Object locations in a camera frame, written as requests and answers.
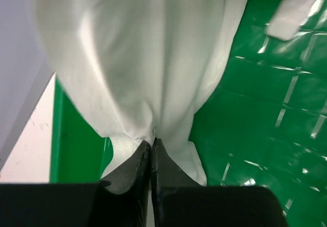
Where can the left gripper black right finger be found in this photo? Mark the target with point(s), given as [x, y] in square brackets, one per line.
[180, 201]

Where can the white bra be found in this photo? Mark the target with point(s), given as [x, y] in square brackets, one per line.
[137, 70]

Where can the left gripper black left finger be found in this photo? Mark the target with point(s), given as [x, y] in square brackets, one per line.
[118, 199]

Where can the green plastic tray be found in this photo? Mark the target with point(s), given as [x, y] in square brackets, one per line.
[265, 123]

